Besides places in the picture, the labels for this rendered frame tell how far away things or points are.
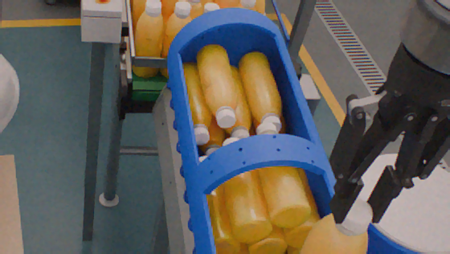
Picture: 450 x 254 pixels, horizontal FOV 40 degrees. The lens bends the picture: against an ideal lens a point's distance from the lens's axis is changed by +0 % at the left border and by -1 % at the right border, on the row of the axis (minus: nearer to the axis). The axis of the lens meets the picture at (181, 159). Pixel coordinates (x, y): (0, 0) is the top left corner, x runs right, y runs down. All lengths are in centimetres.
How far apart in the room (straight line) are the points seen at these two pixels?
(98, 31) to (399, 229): 87
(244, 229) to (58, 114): 189
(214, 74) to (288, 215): 39
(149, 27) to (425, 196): 78
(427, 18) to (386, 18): 357
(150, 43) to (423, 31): 114
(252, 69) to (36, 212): 134
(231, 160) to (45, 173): 162
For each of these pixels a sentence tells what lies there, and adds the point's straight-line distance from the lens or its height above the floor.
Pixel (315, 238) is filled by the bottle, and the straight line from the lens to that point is 76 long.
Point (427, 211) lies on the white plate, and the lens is 142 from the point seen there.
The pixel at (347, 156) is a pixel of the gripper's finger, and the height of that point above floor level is 156.
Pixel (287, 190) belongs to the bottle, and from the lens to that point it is 108.
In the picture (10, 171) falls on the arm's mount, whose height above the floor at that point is 101.
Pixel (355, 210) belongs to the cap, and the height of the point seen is 146.
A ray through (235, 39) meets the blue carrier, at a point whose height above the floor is 115.
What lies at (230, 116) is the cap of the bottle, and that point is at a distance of 128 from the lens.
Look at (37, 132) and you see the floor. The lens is 280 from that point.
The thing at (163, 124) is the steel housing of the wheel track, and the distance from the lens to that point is 160.
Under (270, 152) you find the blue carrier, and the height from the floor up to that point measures 123.
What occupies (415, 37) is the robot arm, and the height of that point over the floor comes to 171.
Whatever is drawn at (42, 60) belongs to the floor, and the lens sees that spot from 318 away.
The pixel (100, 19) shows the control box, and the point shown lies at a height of 107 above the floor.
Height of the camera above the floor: 198
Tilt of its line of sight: 46 degrees down
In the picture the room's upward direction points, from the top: 12 degrees clockwise
